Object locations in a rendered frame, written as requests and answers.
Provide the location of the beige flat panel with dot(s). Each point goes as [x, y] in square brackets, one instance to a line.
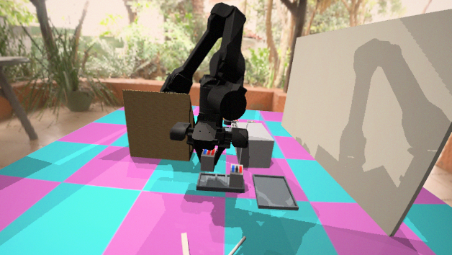
[372, 104]

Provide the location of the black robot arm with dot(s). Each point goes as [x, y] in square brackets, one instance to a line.
[222, 90]

